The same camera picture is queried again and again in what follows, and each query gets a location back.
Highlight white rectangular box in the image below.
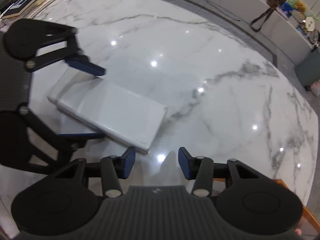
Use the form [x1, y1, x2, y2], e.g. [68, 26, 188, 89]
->
[47, 68, 168, 153]

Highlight pastel woven basket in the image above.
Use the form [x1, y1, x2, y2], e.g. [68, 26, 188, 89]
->
[310, 80, 320, 97]

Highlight grey trash bin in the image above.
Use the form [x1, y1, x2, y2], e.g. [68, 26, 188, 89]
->
[295, 48, 320, 91]

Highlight white round clock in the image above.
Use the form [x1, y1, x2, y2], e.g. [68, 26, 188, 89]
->
[304, 17, 315, 32]

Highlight teddy bear toy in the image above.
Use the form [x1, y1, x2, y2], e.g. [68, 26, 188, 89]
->
[294, 0, 307, 13]

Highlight brown strap bag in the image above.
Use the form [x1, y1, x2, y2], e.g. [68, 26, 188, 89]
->
[249, 0, 285, 33]

